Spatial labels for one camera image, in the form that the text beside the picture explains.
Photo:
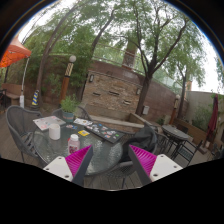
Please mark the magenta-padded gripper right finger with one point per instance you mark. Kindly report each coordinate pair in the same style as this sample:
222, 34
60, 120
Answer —
145, 159

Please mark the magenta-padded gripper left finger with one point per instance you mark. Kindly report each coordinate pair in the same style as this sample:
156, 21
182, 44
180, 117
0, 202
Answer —
79, 160

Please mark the pink drink bottle white cap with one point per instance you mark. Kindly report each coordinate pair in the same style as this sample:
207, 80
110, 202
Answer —
73, 145

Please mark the black jacket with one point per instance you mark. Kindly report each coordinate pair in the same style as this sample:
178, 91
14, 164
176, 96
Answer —
141, 140

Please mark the white cup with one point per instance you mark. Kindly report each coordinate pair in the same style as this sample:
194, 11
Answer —
54, 132

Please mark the black laptop with stickers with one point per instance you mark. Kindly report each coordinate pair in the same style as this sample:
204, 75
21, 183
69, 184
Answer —
105, 132

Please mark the white printed cards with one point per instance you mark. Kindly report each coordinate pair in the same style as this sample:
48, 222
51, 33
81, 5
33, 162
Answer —
82, 122

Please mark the round dark side table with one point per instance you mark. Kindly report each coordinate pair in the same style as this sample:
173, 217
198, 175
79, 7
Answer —
175, 132

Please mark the black folding chair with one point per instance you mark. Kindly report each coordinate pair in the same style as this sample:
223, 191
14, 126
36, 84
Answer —
186, 150

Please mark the silver laptop with stickers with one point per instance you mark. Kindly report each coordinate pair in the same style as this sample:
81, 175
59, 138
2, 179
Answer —
48, 122

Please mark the green plant in blue pot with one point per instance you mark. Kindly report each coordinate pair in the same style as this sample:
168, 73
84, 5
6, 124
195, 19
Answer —
69, 105

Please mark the tree with dark trunk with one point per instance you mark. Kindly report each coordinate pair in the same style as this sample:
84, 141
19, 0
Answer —
144, 93

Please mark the yellow blue striped cone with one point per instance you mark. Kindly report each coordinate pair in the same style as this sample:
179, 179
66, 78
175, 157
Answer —
35, 99

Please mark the closed dark red umbrella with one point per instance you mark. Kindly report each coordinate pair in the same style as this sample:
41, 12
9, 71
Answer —
213, 116

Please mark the wooden bench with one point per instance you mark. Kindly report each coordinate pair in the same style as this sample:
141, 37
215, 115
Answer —
11, 95

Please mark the orange patio umbrella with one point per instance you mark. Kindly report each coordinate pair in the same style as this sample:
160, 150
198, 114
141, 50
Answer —
13, 53

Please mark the grey wall box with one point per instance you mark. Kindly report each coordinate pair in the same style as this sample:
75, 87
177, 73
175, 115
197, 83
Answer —
145, 110

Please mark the brown lamp post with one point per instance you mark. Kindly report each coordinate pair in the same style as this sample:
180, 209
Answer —
174, 110

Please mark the black wall lamp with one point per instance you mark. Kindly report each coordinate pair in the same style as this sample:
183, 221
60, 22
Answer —
91, 78
138, 91

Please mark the striped lamp post white globe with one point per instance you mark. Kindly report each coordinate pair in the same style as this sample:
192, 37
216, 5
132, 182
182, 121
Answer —
66, 80

